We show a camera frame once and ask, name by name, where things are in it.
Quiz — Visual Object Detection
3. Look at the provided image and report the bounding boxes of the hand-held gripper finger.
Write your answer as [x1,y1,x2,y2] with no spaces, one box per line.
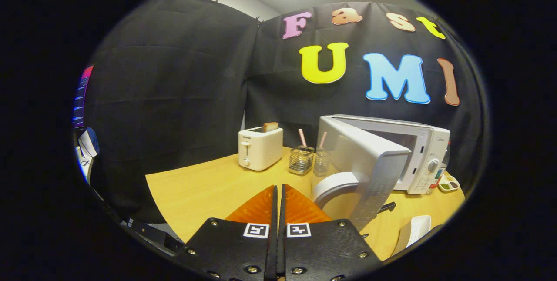
[174,184,279,281]
[278,184,383,281]

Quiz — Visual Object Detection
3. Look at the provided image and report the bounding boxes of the white microwave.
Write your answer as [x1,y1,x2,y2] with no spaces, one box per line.
[311,114,451,231]

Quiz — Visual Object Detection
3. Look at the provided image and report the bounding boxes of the white food dish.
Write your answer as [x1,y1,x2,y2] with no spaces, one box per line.
[391,214,432,256]

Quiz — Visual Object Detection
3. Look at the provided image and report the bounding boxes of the white toaster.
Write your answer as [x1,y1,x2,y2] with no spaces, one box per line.
[238,125,284,171]

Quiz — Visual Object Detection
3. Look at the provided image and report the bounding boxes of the white divided bean tray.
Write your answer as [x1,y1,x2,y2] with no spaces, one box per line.
[437,174,461,193]

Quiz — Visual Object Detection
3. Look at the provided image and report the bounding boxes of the black backdrop cloth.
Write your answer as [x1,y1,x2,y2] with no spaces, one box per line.
[83,0,486,225]

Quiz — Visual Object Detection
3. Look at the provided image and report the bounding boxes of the glass jar red lid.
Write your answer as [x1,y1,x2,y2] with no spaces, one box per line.
[430,142,451,189]

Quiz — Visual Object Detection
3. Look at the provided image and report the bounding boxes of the white object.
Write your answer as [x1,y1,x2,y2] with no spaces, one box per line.
[77,127,101,181]

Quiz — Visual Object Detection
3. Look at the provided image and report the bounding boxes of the computer screen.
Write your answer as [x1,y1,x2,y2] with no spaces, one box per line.
[72,64,94,130]

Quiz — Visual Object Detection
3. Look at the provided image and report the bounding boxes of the wire mesh holder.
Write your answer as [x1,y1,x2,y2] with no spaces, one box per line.
[289,145,315,175]

